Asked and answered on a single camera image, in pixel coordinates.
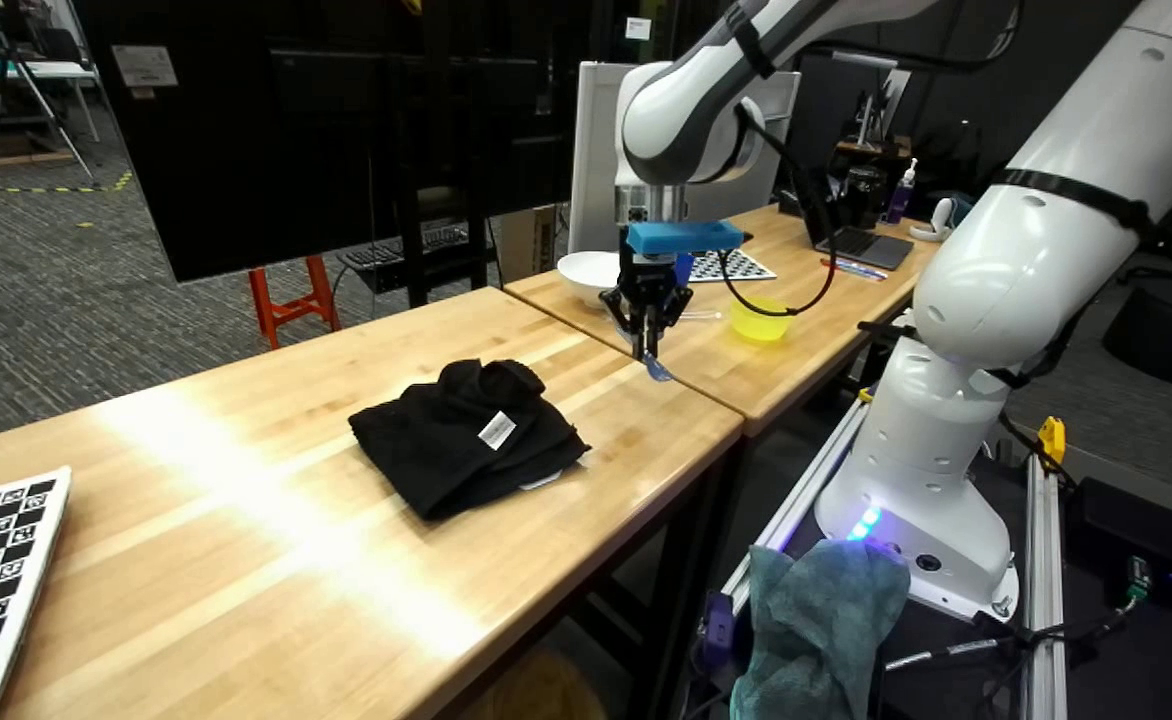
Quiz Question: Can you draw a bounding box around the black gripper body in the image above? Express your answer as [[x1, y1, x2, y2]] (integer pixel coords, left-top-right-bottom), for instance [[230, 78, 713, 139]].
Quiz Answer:
[[605, 254, 696, 327]]

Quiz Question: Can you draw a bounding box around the white ceramic bowl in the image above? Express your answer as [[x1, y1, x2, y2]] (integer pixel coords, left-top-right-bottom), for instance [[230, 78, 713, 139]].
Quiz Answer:
[[553, 249, 626, 305]]

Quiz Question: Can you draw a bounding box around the small checkerboard calibration sheet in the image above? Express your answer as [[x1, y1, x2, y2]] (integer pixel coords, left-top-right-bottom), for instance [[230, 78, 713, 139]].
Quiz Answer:
[[684, 244, 781, 289]]

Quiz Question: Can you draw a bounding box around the yellow plastic bowl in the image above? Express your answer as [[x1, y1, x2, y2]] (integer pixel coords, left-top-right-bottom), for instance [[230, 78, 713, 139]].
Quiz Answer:
[[723, 294, 799, 348]]

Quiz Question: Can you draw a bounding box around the white partition panel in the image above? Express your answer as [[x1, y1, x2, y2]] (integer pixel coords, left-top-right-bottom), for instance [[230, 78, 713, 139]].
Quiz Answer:
[[565, 56, 803, 256]]

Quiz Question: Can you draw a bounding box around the black folded cloth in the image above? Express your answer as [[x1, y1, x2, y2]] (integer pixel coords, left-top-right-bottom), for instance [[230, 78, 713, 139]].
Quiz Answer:
[[344, 357, 593, 524]]

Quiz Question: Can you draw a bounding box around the grey laptop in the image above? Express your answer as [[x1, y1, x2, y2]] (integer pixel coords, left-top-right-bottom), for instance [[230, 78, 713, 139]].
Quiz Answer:
[[811, 219, 915, 276]]

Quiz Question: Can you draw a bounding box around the black chair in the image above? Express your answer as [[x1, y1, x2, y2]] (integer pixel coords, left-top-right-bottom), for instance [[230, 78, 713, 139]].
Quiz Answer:
[[357, 54, 497, 312]]

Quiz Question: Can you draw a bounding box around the white spray bottle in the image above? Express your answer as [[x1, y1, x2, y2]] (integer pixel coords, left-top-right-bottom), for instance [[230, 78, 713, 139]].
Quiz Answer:
[[886, 155, 924, 223]]

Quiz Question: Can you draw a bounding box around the teal cloth rag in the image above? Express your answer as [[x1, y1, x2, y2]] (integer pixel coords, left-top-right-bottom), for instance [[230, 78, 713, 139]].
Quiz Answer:
[[723, 537, 912, 720]]

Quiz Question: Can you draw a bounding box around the large black screen panel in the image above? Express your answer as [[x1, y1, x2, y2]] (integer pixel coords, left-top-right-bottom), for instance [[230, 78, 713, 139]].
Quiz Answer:
[[73, 0, 575, 285]]

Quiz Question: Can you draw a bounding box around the black round seat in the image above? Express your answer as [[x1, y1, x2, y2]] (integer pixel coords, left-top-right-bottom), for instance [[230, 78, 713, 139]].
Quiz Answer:
[[1100, 273, 1172, 395]]

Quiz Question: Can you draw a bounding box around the black power box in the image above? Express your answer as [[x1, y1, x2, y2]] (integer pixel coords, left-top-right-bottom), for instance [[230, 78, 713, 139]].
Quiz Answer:
[[1070, 477, 1172, 578]]

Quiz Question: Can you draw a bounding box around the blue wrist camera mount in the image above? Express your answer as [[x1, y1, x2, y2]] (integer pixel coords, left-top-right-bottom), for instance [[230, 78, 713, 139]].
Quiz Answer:
[[621, 219, 750, 261]]

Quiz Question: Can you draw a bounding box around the aluminium rail with blue clamp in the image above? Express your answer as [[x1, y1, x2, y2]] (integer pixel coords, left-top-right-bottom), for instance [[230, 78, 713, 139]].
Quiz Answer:
[[696, 391, 874, 658]]

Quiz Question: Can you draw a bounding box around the orange stool frame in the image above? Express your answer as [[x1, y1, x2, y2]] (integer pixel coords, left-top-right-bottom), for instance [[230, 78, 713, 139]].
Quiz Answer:
[[243, 254, 344, 353]]

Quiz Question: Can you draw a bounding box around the aluminium rail with yellow clamp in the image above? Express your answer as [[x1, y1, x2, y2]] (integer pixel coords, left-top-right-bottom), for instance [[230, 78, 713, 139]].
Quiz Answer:
[[1020, 411, 1076, 720]]

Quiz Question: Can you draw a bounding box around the camera tripod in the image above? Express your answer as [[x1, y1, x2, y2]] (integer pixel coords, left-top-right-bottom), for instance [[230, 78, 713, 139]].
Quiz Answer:
[[0, 0, 98, 186]]

